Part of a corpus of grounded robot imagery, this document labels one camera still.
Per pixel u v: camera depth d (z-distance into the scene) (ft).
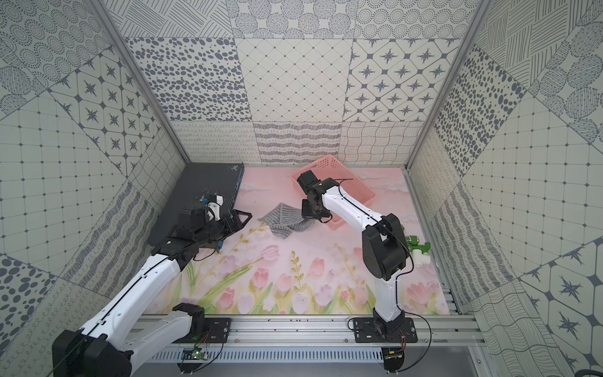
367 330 2.40
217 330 2.41
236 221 2.30
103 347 1.24
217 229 2.21
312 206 2.55
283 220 3.18
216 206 2.37
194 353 2.31
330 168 3.89
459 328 2.45
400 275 1.73
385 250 1.63
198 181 3.69
